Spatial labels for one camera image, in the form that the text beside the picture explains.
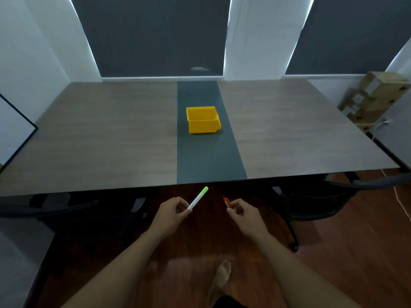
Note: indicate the person's right forearm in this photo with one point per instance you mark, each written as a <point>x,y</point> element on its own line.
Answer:
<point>298,274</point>

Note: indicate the white pen with green cap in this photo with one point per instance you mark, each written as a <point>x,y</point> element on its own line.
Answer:
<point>198,197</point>

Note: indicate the person's right hand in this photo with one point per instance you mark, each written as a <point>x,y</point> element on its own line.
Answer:
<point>249,219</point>

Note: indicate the yellow plastic bin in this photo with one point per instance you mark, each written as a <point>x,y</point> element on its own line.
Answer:
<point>203,120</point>

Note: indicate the person's foot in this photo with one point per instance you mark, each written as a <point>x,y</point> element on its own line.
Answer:
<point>220,279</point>

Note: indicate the person's right thumb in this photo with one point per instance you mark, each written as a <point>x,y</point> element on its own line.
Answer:
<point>231,213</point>

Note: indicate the dark grey table runner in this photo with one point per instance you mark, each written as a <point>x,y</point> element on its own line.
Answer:
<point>205,141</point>

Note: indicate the red pen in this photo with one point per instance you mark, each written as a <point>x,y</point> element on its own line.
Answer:
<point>227,202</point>

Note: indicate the person's left hand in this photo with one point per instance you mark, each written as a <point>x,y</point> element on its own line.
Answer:
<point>167,218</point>

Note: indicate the black office chair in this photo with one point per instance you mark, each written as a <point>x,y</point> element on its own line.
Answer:
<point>80,211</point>
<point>321,195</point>

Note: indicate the whiteboard with black frame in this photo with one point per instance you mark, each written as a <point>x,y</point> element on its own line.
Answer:
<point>12,131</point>

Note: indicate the person's left forearm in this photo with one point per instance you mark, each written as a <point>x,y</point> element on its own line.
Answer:
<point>118,274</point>

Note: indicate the dark grey window blind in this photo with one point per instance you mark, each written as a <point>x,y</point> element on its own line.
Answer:
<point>350,35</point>
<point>154,36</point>

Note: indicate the person's left thumb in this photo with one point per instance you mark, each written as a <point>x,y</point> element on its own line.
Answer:
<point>183,213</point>

